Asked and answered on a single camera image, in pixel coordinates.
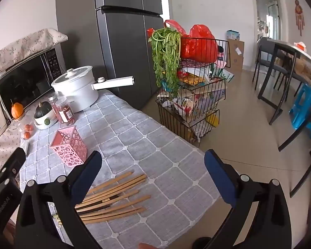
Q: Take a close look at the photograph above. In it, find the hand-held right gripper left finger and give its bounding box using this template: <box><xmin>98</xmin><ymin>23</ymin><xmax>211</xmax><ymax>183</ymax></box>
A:
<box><xmin>16</xmin><ymin>150</ymin><xmax>103</xmax><ymax>249</ymax></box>

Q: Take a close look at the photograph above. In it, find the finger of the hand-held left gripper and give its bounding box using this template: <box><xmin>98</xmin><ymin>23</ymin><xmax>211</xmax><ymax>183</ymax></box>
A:
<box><xmin>0</xmin><ymin>147</ymin><xmax>26</xmax><ymax>185</ymax></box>

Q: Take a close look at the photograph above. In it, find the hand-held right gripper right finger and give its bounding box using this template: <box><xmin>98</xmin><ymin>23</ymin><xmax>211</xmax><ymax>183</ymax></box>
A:
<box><xmin>204</xmin><ymin>149</ymin><xmax>293</xmax><ymax>249</ymax></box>

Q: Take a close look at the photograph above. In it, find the bunch of bamboo chopsticks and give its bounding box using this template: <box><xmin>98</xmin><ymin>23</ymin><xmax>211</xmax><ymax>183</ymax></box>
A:
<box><xmin>53</xmin><ymin>171</ymin><xmax>151</xmax><ymax>225</ymax></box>

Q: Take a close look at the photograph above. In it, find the pink perforated utensil holder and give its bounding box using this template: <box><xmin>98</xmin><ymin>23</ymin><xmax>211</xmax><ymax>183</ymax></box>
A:
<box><xmin>50</xmin><ymin>126</ymin><xmax>89</xmax><ymax>167</ymax></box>

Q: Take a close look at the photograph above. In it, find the white ceramic bowl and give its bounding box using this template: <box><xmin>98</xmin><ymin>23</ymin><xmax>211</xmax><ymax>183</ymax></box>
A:
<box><xmin>34</xmin><ymin>114</ymin><xmax>57</xmax><ymax>130</ymax></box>

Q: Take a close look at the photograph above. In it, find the large orange fruit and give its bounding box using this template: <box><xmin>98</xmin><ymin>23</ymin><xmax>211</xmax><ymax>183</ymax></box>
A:
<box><xmin>11</xmin><ymin>102</ymin><xmax>24</xmax><ymax>120</ymax></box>

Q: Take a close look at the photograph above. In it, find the yellow packet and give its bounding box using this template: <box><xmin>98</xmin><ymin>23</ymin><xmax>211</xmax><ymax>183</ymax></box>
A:
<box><xmin>205</xmin><ymin>111</ymin><xmax>219</xmax><ymax>127</ymax></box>

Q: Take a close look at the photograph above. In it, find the dark green squash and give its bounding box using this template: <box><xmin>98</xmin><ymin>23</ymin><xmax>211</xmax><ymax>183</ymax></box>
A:
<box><xmin>34</xmin><ymin>102</ymin><xmax>52</xmax><ymax>120</ymax></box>

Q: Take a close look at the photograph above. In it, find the grey checked tablecloth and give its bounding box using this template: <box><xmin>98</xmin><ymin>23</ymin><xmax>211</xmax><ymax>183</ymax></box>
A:
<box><xmin>16</xmin><ymin>89</ymin><xmax>225</xmax><ymax>249</ymax></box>

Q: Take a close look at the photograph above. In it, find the jar of red berries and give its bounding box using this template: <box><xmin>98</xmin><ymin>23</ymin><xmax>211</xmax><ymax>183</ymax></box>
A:
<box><xmin>48</xmin><ymin>95</ymin><xmax>61</xmax><ymax>122</ymax></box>

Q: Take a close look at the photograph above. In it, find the jar of brown spice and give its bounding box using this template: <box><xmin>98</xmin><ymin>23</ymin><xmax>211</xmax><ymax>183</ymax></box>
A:
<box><xmin>55</xmin><ymin>96</ymin><xmax>75</xmax><ymax>123</ymax></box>

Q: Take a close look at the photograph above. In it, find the black microwave oven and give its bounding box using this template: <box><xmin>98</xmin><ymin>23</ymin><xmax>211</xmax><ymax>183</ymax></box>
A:
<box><xmin>0</xmin><ymin>47</ymin><xmax>66</xmax><ymax>125</ymax></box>

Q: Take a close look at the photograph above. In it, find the white electric cooking pot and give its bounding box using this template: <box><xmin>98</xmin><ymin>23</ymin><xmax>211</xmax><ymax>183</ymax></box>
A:
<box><xmin>51</xmin><ymin>66</ymin><xmax>135</xmax><ymax>113</ymax></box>

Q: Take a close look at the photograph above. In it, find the blue plastic stool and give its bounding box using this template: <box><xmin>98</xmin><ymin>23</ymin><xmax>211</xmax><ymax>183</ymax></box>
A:
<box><xmin>289</xmin><ymin>84</ymin><xmax>311</xmax><ymax>139</ymax></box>

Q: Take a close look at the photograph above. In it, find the floral dust cover cloth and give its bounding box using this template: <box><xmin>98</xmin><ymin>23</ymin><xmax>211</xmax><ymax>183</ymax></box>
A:
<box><xmin>0</xmin><ymin>28</ymin><xmax>68</xmax><ymax>72</ymax></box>

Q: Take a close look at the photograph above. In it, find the brown cardboard box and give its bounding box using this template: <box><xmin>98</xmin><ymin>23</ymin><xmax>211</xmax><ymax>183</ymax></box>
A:
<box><xmin>227</xmin><ymin>39</ymin><xmax>245</xmax><ymax>71</ymax></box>

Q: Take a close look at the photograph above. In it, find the black chair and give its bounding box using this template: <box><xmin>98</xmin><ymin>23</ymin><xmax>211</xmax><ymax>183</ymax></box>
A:
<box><xmin>273</xmin><ymin>65</ymin><xmax>305</xmax><ymax>96</ymax></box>
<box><xmin>252</xmin><ymin>41</ymin><xmax>288</xmax><ymax>91</ymax></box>

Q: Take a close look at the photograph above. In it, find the bunch of green vegetables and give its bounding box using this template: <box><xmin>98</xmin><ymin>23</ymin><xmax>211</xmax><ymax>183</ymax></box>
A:
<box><xmin>148</xmin><ymin>27</ymin><xmax>183</xmax><ymax>98</ymax></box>

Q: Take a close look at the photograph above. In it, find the red plastic bag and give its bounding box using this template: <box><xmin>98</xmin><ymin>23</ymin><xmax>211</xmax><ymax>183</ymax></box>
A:
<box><xmin>180</xmin><ymin>24</ymin><xmax>219</xmax><ymax>63</ymax></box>
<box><xmin>146</xmin><ymin>19</ymin><xmax>190</xmax><ymax>42</ymax></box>

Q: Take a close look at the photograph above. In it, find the dark grey refrigerator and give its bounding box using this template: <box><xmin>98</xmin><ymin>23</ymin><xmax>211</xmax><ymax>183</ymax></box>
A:
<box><xmin>55</xmin><ymin>0</ymin><xmax>164</xmax><ymax>111</ymax></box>

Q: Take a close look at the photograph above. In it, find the blue printed box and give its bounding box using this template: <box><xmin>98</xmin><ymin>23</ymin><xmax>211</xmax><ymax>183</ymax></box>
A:
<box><xmin>226</xmin><ymin>30</ymin><xmax>241</xmax><ymax>41</ymax></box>

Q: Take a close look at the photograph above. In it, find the dining table with black legs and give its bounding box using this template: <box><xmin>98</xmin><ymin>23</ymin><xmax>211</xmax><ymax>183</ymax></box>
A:
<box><xmin>257</xmin><ymin>37</ymin><xmax>311</xmax><ymax>199</ymax></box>

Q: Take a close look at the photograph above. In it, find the glass door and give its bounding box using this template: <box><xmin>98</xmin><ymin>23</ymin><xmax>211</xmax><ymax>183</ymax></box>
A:
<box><xmin>254</xmin><ymin>0</ymin><xmax>282</xmax><ymax>42</ymax></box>

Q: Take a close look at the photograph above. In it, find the black wire basket rack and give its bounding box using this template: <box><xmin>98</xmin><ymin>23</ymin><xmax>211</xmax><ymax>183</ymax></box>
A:
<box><xmin>155</xmin><ymin>38</ymin><xmax>228</xmax><ymax>144</ymax></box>

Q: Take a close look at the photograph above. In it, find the red hanging wall ornament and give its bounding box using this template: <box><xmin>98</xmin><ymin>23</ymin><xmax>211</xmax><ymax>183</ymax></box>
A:
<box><xmin>294</xmin><ymin>0</ymin><xmax>305</xmax><ymax>36</ymax></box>

